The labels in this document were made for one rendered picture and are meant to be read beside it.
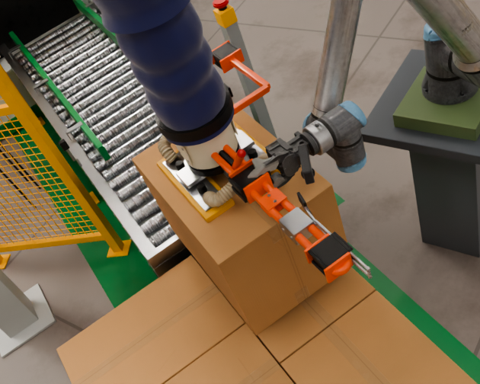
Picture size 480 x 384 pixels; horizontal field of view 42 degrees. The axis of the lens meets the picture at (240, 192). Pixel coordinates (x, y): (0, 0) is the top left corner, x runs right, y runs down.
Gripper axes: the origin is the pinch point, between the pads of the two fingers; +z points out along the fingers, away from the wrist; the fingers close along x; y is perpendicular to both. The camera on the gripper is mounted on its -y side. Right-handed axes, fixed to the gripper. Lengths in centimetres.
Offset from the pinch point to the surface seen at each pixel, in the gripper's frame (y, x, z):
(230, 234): 2.6, -12.9, 11.6
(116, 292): 106, -113, 53
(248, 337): 2, -59, 21
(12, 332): 119, -110, 105
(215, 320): 15, -59, 26
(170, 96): 18.8, 26.1, 7.0
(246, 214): 5.3, -12.7, 4.3
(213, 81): 19.3, 22.6, -5.7
